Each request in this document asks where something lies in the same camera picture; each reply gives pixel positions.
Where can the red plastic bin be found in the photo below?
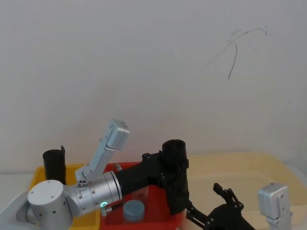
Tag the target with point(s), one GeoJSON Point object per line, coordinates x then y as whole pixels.
{"type": "Point", "coordinates": [156, 206]}

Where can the yellow plastic bin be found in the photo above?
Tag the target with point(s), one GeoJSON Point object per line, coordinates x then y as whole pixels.
{"type": "Point", "coordinates": [72, 172]}

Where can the cream plastic tray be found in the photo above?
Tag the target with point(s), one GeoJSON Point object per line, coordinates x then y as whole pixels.
{"type": "Point", "coordinates": [239, 170]}

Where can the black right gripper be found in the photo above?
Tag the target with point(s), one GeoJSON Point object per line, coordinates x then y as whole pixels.
{"type": "Point", "coordinates": [227, 218]}

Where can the black rolled tube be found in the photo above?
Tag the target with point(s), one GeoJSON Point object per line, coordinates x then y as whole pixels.
{"type": "Point", "coordinates": [54, 165]}

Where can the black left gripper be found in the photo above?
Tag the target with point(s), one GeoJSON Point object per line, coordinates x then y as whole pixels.
{"type": "Point", "coordinates": [139, 176]}

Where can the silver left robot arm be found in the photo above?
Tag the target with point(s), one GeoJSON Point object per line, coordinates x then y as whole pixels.
{"type": "Point", "coordinates": [48, 201]}

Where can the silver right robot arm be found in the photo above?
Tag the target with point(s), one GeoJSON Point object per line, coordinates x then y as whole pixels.
{"type": "Point", "coordinates": [274, 203]}

